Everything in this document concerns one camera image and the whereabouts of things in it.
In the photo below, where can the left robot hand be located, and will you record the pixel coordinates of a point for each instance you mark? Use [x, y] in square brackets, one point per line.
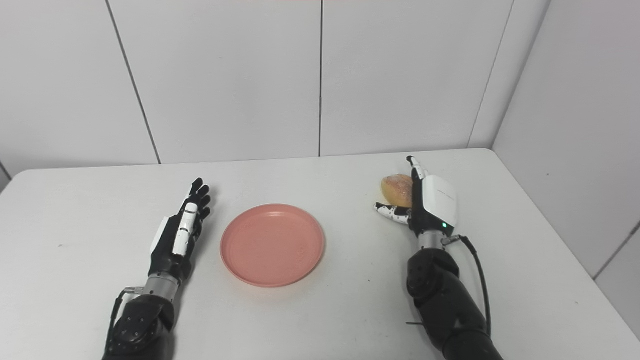
[177, 235]

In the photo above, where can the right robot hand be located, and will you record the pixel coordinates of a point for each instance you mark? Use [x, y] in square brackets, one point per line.
[432, 205]

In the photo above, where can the bread roll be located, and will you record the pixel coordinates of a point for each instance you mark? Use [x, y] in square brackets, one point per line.
[397, 190]

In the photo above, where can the pink plate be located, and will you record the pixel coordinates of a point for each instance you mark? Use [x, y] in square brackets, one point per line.
[272, 245]

